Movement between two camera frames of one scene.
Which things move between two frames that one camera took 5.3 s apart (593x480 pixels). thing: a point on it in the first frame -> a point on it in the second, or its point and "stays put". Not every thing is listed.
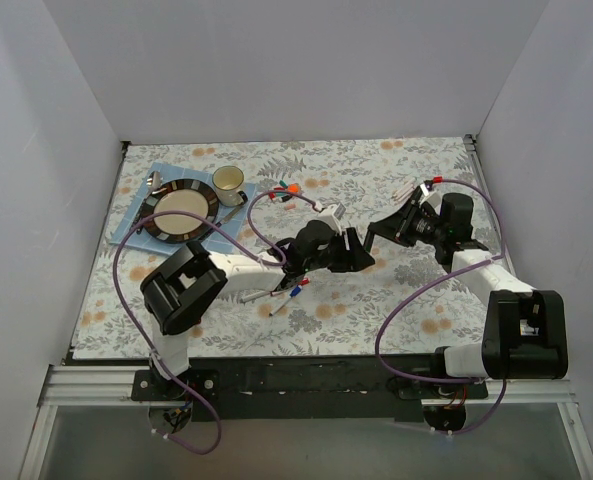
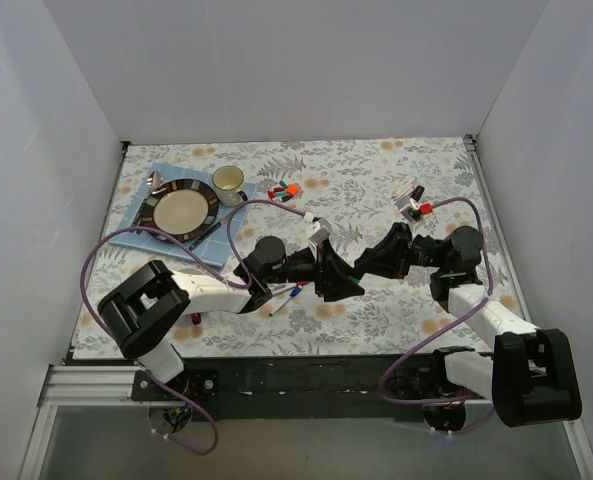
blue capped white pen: [293, 293] stays put
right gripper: [405, 220] -> [406, 251]
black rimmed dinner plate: [189, 195] stays put
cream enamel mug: [228, 181] stays put
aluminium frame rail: [72, 386] stays put
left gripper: [346, 248] -> [321, 270]
